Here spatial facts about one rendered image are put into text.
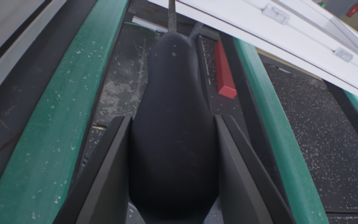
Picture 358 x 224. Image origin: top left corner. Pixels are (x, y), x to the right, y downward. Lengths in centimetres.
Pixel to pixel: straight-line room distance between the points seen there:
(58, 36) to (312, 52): 43
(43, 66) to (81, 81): 4
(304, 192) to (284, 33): 28
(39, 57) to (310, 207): 27
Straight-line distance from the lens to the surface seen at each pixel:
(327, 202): 81
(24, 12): 21
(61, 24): 25
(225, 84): 70
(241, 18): 38
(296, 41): 44
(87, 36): 22
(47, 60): 21
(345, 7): 921
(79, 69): 18
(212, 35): 102
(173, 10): 17
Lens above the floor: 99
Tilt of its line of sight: 45 degrees down
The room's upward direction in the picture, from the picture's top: 34 degrees clockwise
